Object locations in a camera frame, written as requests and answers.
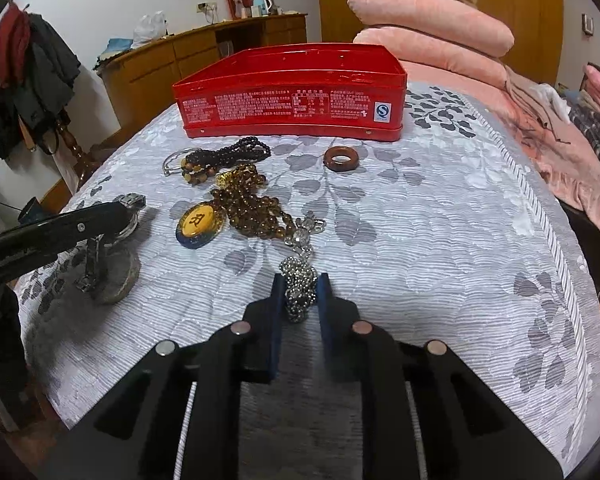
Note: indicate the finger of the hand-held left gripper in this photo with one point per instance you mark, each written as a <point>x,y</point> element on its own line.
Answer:
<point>90,225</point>

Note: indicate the red plastic tray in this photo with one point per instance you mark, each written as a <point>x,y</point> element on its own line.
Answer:
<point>290,105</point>

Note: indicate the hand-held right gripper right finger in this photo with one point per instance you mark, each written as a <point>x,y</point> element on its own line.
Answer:
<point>325,310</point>

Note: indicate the wooden wardrobe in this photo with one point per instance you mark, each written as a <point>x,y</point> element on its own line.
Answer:
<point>525,0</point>

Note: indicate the wall socket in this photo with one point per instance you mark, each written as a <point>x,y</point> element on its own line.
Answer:
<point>202,6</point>

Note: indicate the wooden coat rack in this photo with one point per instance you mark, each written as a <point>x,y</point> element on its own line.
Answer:
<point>75,147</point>

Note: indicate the silver bangle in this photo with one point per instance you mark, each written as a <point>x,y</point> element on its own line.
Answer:
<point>166,166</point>

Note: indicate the grey leaf print bedspread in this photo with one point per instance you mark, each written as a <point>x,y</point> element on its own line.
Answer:
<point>430,240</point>

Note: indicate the bed with pink sheet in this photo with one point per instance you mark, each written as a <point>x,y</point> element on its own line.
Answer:
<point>570,165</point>

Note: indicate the brown wall lamp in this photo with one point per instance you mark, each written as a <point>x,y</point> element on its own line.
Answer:
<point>587,24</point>

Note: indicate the mauve cloth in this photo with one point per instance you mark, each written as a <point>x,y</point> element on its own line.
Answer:
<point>530,105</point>

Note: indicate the wooden dresser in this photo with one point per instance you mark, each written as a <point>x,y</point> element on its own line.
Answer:
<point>150,65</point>

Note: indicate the folded plaid clothes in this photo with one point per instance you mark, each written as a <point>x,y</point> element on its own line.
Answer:
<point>597,140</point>

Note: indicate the white plastic bag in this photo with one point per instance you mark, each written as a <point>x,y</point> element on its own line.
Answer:
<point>150,27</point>

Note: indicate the blue cloth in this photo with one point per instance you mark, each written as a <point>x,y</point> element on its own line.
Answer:
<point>117,45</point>

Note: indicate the red scarf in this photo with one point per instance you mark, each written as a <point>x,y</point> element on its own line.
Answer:
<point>5,50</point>

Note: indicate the white kettle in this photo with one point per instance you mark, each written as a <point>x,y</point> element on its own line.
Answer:
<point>263,6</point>

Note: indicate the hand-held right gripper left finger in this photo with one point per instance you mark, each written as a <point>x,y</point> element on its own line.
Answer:
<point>278,305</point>

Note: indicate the folded pink quilt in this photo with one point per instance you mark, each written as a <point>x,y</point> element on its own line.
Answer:
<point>430,20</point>
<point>430,62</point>

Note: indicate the dark hanging coats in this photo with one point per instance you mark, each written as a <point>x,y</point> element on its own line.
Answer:
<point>45,75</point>

